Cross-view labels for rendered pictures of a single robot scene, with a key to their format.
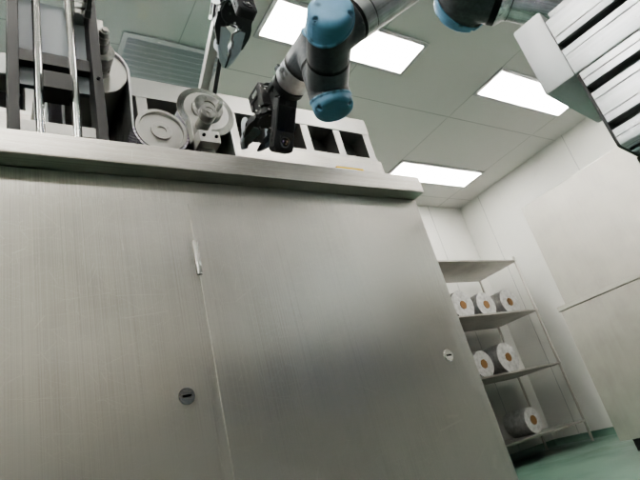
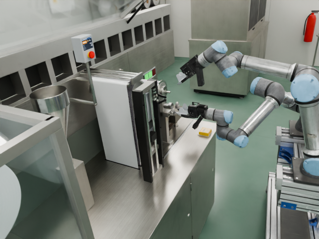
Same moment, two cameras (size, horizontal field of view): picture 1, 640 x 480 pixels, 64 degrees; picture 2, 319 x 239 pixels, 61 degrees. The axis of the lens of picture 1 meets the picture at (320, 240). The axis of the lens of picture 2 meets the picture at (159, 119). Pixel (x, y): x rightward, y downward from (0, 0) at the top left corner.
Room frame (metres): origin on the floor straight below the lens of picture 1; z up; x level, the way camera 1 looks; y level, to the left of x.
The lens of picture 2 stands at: (-0.42, 0.82, 1.91)
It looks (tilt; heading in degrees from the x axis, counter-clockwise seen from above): 29 degrees down; 337
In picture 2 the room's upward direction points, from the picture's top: 5 degrees counter-clockwise
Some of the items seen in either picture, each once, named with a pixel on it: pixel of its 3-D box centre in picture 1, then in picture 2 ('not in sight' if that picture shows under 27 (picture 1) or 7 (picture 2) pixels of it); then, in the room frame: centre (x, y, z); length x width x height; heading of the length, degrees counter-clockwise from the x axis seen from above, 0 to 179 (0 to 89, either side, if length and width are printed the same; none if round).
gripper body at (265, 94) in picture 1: (276, 99); (198, 111); (0.89, 0.01, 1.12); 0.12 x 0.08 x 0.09; 37
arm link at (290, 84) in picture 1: (293, 75); (210, 114); (0.83, -0.04, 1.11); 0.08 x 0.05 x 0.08; 127
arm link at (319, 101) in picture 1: (327, 82); (224, 131); (0.75, -0.09, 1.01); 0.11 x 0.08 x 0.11; 7
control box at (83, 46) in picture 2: not in sight; (85, 48); (0.72, 0.65, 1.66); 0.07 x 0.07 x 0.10; 37
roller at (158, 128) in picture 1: (148, 161); not in sight; (1.06, 0.36, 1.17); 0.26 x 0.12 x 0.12; 37
